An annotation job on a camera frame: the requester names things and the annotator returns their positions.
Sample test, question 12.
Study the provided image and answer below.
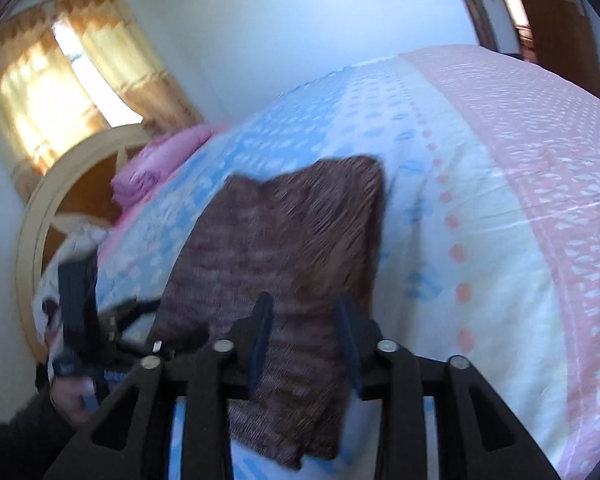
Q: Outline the person's left hand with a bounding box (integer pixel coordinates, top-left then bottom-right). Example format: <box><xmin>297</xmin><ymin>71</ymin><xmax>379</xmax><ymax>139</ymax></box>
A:
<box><xmin>50</xmin><ymin>377</ymin><xmax>99</xmax><ymax>424</ymax></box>

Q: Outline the brown wooden door frame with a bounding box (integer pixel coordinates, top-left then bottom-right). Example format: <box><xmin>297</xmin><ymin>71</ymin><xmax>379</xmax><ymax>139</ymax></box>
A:
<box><xmin>445</xmin><ymin>0</ymin><xmax>537</xmax><ymax>63</ymax></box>

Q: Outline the yellow patterned curtain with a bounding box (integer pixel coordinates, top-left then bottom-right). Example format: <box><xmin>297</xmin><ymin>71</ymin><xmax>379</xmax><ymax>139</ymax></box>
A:
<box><xmin>0</xmin><ymin>4</ymin><xmax>112</xmax><ymax>177</ymax></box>
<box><xmin>55</xmin><ymin>0</ymin><xmax>204</xmax><ymax>129</ymax></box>

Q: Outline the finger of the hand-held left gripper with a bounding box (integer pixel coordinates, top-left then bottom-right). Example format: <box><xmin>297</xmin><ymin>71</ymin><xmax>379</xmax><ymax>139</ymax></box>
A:
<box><xmin>108</xmin><ymin>297</ymin><xmax>164</xmax><ymax>357</ymax></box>

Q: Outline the white patterned pillow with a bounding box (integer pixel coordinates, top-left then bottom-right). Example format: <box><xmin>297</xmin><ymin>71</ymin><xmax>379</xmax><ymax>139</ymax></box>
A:
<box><xmin>32</xmin><ymin>225</ymin><xmax>112</xmax><ymax>356</ymax></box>

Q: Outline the person's left forearm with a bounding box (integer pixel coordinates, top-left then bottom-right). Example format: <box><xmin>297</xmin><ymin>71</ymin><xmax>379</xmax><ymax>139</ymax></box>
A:
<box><xmin>0</xmin><ymin>394</ymin><xmax>83</xmax><ymax>480</ymax></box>

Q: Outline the cream wooden headboard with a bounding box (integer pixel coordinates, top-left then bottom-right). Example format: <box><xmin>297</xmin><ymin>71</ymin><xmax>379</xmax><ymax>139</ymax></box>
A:
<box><xmin>12</xmin><ymin>122</ymin><xmax>154</xmax><ymax>362</ymax></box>

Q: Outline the brown knit sweater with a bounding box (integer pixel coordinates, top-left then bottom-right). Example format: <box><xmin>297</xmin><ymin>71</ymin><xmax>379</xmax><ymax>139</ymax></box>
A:
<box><xmin>147</xmin><ymin>155</ymin><xmax>387</xmax><ymax>471</ymax></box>

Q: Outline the blue pink patterned bedsheet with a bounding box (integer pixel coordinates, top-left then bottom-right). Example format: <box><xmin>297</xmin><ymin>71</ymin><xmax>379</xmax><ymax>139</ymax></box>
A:
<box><xmin>94</xmin><ymin>44</ymin><xmax>600</xmax><ymax>480</ymax></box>

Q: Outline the folded pink blanket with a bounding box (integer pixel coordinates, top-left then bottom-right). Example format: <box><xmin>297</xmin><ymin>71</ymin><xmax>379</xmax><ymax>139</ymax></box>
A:
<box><xmin>111</xmin><ymin>125</ymin><xmax>216</xmax><ymax>211</ymax></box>

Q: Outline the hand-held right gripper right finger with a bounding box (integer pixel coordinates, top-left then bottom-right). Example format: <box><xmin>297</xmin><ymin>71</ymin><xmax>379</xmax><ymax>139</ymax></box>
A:
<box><xmin>334</xmin><ymin>294</ymin><xmax>561</xmax><ymax>480</ymax></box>

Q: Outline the brown wooden door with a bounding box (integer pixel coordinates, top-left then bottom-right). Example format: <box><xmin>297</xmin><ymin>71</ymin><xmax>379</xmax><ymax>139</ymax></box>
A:
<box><xmin>505</xmin><ymin>0</ymin><xmax>600</xmax><ymax>102</ymax></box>

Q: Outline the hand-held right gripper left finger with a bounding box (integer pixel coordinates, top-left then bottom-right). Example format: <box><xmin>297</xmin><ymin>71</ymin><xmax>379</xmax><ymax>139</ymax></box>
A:
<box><xmin>42</xmin><ymin>292</ymin><xmax>276</xmax><ymax>480</ymax></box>

